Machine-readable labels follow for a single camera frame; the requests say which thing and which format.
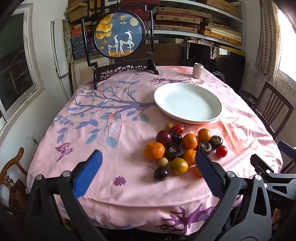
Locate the white picture frame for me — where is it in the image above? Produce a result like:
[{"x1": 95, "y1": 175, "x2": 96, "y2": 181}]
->
[{"x1": 51, "y1": 20, "x2": 72, "y2": 79}]

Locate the curved brown wooden chair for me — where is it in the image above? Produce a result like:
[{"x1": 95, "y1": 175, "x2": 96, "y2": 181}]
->
[{"x1": 0, "y1": 147, "x2": 29, "y2": 209}]

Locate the round metal pan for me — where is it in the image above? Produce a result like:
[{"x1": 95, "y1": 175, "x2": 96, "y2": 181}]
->
[{"x1": 239, "y1": 90, "x2": 258, "y2": 105}]

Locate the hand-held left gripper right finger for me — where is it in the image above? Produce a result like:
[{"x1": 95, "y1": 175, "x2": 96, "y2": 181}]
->
[{"x1": 185, "y1": 149, "x2": 272, "y2": 241}]

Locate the checked beige curtain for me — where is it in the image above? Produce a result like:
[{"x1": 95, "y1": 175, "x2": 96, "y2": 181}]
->
[{"x1": 254, "y1": 0, "x2": 280, "y2": 80}]

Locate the dark red plum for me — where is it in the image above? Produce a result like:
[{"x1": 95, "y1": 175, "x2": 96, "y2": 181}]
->
[{"x1": 156, "y1": 130, "x2": 173, "y2": 146}]

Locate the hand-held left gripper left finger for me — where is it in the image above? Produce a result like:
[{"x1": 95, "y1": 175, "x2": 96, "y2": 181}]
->
[{"x1": 24, "y1": 149, "x2": 109, "y2": 241}]

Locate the yellow-orange round fruit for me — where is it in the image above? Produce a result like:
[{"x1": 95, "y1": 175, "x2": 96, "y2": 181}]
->
[{"x1": 171, "y1": 158, "x2": 189, "y2": 175}]

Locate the white framed window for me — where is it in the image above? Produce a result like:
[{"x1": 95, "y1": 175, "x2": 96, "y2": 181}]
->
[{"x1": 0, "y1": 7, "x2": 45, "y2": 130}]

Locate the black cabinet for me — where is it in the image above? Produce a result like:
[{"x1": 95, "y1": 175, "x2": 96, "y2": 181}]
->
[{"x1": 185, "y1": 42, "x2": 246, "y2": 92}]

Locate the white oval plate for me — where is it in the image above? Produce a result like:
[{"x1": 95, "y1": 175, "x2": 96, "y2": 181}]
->
[{"x1": 154, "y1": 83, "x2": 222, "y2": 125}]

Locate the white metal shelf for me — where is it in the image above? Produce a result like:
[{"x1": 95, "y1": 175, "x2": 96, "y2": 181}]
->
[{"x1": 148, "y1": 0, "x2": 247, "y2": 50}]

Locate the stack of brown flat boxes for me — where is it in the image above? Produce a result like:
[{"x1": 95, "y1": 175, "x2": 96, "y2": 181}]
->
[{"x1": 154, "y1": 0, "x2": 243, "y2": 44}]

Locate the patterned pink cloth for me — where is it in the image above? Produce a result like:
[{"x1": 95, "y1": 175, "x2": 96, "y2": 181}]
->
[{"x1": 187, "y1": 38, "x2": 229, "y2": 59}]

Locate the stack of patterned boxes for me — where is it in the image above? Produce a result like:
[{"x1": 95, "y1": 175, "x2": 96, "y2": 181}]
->
[{"x1": 66, "y1": 0, "x2": 104, "y2": 60}]

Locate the bright window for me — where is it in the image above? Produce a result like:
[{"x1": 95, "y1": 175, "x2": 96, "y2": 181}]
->
[{"x1": 276, "y1": 8, "x2": 296, "y2": 81}]

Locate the pink floral tablecloth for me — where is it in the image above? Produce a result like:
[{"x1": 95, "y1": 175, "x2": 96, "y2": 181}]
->
[{"x1": 26, "y1": 65, "x2": 284, "y2": 235}]

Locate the dark slatted wooden chair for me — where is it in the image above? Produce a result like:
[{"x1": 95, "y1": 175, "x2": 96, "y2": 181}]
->
[{"x1": 253, "y1": 82, "x2": 295, "y2": 139}]

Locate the small smooth orange fruit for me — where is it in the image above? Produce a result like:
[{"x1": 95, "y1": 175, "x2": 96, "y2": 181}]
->
[
  {"x1": 197, "y1": 128, "x2": 211, "y2": 142},
  {"x1": 192, "y1": 164, "x2": 203, "y2": 178}
]

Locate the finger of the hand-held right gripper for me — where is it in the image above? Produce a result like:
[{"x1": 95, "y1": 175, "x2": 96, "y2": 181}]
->
[
  {"x1": 278, "y1": 140, "x2": 296, "y2": 160},
  {"x1": 251, "y1": 154, "x2": 275, "y2": 176}
]

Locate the white drink can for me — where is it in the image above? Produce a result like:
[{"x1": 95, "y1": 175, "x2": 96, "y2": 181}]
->
[{"x1": 192, "y1": 63, "x2": 204, "y2": 79}]

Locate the beige picture frame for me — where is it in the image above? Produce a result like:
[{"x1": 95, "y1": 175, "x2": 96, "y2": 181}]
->
[{"x1": 70, "y1": 57, "x2": 111, "y2": 93}]

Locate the large dark water chestnut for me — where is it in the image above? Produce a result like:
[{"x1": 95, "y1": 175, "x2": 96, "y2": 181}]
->
[{"x1": 165, "y1": 144, "x2": 184, "y2": 160}]

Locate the round deer screen with stand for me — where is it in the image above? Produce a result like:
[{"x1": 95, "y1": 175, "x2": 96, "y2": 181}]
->
[{"x1": 81, "y1": 5, "x2": 160, "y2": 91}]

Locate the large mandarin orange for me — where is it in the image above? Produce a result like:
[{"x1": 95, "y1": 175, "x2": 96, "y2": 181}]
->
[{"x1": 144, "y1": 142, "x2": 165, "y2": 161}]

